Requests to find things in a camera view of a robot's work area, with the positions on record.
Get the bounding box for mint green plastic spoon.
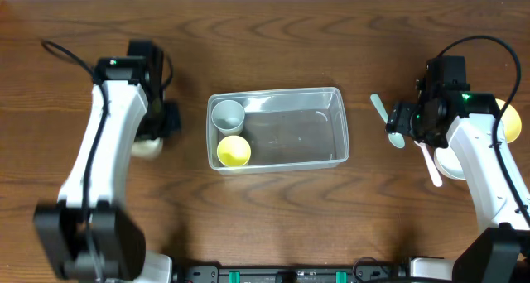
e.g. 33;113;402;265
370;94;405;149

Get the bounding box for white plastic cup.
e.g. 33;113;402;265
131;138;163;160

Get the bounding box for white plastic bowl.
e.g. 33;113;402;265
434;147;465;180

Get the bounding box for grey plastic cup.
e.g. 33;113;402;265
211;100;245;136

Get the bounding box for pale pink plastic fork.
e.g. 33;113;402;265
414;141;443;187

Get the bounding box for yellow plastic cup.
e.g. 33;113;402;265
216;136;252;167

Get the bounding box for yellow plastic bowl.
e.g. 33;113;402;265
501;105;522;143

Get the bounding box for clear plastic container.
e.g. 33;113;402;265
206;87;349;175

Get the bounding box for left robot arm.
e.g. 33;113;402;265
33;40;181;282

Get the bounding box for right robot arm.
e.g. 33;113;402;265
386;55;529;282

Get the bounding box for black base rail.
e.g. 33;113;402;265
171;261;408;283

